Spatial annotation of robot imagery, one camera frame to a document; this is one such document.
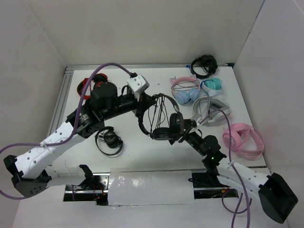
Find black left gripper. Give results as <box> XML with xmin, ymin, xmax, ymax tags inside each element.
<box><xmin>101</xmin><ymin>90</ymin><xmax>157</xmax><ymax>121</ymax></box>

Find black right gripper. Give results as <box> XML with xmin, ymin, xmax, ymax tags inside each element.
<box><xmin>162</xmin><ymin>118</ymin><xmax>207</xmax><ymax>156</ymax></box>

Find black wired headphones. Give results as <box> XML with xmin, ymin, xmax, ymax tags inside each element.
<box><xmin>138</xmin><ymin>93</ymin><xmax>184</xmax><ymax>141</ymax></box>

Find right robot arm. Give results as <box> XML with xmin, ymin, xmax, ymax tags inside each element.
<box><xmin>169</xmin><ymin>114</ymin><xmax>298</xmax><ymax>224</ymax></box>

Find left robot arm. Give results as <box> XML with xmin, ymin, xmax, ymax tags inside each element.
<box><xmin>4</xmin><ymin>82</ymin><xmax>157</xmax><ymax>198</ymax></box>

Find grey headphones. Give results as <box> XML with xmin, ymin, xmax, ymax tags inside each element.
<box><xmin>192</xmin><ymin>95</ymin><xmax>232</xmax><ymax>126</ymax></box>

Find pink blue cat-ear headphones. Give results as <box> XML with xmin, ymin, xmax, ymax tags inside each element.
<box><xmin>170</xmin><ymin>75</ymin><xmax>200</xmax><ymax>105</ymax></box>

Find red and black headphones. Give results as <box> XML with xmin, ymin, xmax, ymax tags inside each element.
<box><xmin>76</xmin><ymin>73</ymin><xmax>108</xmax><ymax>96</ymax></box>

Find teal and white headphones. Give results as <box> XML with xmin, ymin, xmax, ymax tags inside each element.
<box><xmin>200</xmin><ymin>78</ymin><xmax>223</xmax><ymax>97</ymax></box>

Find black headphones in corner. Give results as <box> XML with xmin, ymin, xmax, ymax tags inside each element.
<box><xmin>190</xmin><ymin>55</ymin><xmax>218</xmax><ymax>79</ymax></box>

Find white foil-covered panel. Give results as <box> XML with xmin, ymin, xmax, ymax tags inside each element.
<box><xmin>107</xmin><ymin>169</ymin><xmax>195</xmax><ymax>206</ymax></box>

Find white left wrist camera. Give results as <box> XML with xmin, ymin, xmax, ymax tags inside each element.
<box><xmin>127</xmin><ymin>75</ymin><xmax>150</xmax><ymax>101</ymax></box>

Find black headphones with wrapped cord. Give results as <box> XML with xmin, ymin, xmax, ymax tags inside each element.
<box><xmin>95</xmin><ymin>126</ymin><xmax>124</xmax><ymax>157</ymax></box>

